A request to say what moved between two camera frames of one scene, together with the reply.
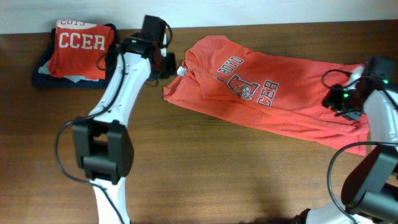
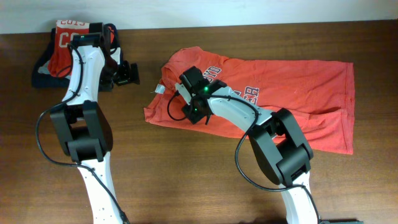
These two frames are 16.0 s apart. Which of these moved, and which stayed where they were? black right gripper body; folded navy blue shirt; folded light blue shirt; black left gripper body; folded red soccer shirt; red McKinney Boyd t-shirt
Moved: black left gripper body; red McKinney Boyd t-shirt; black right gripper body
Stayed: folded navy blue shirt; folded red soccer shirt; folded light blue shirt
